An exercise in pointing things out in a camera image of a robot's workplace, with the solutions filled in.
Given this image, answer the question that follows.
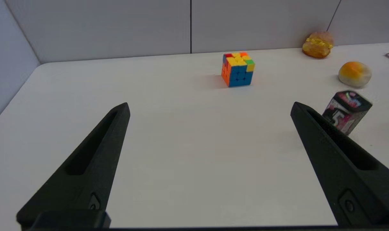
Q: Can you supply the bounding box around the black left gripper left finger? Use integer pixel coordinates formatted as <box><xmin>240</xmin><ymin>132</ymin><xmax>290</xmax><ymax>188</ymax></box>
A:
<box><xmin>16</xmin><ymin>103</ymin><xmax>131</xmax><ymax>229</ymax></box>

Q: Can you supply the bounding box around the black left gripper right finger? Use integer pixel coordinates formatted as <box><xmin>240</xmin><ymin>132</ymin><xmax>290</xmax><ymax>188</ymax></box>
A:
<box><xmin>291</xmin><ymin>102</ymin><xmax>389</xmax><ymax>229</ymax></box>

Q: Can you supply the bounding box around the multicoloured rubiks cube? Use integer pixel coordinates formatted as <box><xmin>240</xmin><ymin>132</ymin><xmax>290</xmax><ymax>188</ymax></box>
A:
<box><xmin>221</xmin><ymin>52</ymin><xmax>255</xmax><ymax>87</ymax></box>

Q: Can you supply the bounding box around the small black printed box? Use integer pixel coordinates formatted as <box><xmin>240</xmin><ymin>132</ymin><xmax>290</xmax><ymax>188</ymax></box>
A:
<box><xmin>322</xmin><ymin>90</ymin><xmax>373</xmax><ymax>136</ymax></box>

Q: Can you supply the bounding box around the brown burger bun toy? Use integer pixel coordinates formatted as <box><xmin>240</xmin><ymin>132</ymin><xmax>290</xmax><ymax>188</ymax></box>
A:
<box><xmin>302</xmin><ymin>31</ymin><xmax>334</xmax><ymax>59</ymax></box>

